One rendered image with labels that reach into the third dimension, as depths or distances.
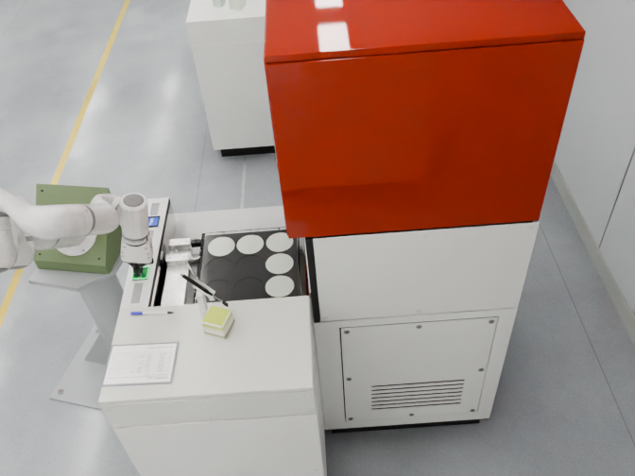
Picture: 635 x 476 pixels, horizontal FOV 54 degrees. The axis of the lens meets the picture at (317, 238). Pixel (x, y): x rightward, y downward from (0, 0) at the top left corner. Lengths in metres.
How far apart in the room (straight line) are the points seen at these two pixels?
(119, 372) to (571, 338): 2.14
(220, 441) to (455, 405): 1.04
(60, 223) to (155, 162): 2.68
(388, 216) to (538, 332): 1.59
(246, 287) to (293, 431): 0.51
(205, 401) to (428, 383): 0.98
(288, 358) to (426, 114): 0.81
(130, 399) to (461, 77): 1.26
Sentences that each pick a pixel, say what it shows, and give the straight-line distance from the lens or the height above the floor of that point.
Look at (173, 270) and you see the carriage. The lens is 2.34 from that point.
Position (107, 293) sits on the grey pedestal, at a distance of 2.66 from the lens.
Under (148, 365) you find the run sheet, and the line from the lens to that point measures 1.99.
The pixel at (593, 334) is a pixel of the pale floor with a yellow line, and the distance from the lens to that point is 3.33.
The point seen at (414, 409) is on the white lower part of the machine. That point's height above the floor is 0.20.
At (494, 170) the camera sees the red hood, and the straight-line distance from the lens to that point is 1.79.
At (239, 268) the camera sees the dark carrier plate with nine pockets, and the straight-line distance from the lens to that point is 2.26.
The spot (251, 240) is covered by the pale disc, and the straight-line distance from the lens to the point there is 2.35.
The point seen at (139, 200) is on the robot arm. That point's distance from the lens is 2.01.
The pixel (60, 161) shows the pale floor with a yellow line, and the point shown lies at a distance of 4.65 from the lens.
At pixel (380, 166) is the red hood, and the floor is 1.47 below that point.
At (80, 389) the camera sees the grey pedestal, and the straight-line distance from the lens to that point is 3.24.
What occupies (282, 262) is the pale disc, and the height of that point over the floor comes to 0.90.
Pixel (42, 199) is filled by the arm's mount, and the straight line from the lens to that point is 2.58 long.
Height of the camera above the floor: 2.53
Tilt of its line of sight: 45 degrees down
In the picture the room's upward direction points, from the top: 5 degrees counter-clockwise
